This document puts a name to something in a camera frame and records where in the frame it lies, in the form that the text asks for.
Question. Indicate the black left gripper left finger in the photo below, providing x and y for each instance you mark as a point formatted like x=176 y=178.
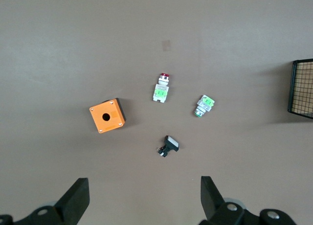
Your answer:
x=73 y=203

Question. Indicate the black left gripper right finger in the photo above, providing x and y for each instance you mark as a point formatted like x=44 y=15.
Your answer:
x=210 y=198

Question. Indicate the red push button switch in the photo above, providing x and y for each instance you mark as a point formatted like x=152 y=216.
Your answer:
x=160 y=93

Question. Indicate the orange push-button enclosure box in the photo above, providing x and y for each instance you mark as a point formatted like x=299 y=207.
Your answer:
x=115 y=123

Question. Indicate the green push button switch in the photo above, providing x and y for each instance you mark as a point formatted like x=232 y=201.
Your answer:
x=204 y=105

